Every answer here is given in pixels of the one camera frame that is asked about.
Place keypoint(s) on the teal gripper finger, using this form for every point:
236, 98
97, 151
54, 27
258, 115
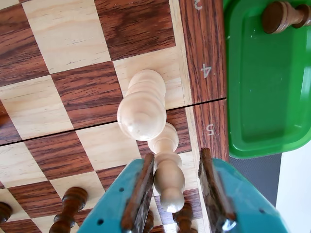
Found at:
247, 206
114, 201

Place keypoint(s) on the light wooden chess bishop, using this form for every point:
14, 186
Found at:
168, 177

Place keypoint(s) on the dark wooden chess pawn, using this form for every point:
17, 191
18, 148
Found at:
3, 212
184, 218
73, 199
275, 18

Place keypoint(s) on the light wooden chess queen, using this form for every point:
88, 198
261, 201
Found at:
142, 109

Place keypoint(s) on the green plastic tray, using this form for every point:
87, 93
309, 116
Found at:
267, 97

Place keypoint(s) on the wooden chessboard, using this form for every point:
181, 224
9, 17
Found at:
73, 72

